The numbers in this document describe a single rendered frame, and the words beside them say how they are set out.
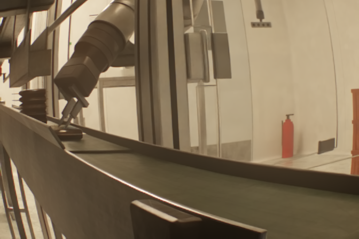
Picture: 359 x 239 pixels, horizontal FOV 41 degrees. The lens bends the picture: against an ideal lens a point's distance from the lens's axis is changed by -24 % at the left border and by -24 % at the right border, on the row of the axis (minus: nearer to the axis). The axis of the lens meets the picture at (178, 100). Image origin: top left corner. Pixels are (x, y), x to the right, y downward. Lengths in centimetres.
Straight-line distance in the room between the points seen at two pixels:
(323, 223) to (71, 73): 65
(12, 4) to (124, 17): 41
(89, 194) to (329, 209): 15
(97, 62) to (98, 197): 59
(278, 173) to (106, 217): 18
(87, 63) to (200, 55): 19
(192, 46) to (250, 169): 31
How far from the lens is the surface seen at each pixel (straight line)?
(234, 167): 50
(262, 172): 46
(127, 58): 96
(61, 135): 83
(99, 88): 471
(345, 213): 30
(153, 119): 75
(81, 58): 89
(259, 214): 33
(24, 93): 117
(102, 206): 30
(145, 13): 78
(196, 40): 76
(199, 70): 76
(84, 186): 34
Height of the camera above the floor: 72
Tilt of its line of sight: level
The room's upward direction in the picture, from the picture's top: 3 degrees counter-clockwise
